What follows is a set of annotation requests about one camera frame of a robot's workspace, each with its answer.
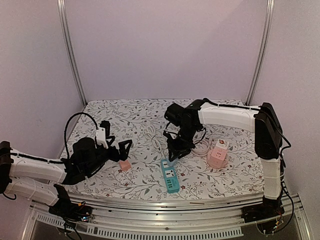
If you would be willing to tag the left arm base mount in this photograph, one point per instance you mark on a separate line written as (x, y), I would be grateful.
(64, 208)

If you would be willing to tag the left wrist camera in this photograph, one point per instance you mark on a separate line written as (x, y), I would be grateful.
(102, 132)

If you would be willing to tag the floral table mat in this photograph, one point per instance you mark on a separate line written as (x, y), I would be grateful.
(143, 122)

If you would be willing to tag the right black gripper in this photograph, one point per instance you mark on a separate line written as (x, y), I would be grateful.
(178, 144)

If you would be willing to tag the left aluminium frame post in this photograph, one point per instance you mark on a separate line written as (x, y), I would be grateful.
(62, 11)

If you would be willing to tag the aluminium frame post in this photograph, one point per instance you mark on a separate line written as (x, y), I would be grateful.
(270, 4)
(62, 11)

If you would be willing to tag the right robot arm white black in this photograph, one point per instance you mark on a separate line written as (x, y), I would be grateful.
(261, 120)

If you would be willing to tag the aluminium front rail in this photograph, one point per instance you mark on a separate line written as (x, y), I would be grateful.
(210, 219)

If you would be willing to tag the white cube socket adapter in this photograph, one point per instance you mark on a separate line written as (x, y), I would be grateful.
(222, 144)

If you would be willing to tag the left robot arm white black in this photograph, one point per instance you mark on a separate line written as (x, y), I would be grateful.
(86, 160)

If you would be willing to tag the small blue charger plug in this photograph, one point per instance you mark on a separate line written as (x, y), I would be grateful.
(172, 163)

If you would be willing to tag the right aluminium frame post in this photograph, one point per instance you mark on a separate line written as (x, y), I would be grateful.
(270, 4)

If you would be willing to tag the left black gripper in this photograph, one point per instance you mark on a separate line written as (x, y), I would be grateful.
(123, 154)

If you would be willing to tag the teal power strip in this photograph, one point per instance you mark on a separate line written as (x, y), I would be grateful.
(170, 177)

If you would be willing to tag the pink round power strip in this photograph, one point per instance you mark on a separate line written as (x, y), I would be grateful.
(217, 163)

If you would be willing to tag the pink cube socket adapter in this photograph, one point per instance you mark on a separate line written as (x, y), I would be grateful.
(217, 153)

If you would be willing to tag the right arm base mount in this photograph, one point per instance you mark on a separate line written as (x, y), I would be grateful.
(269, 211)

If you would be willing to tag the small pink charger plug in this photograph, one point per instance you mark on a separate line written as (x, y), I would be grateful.
(124, 165)

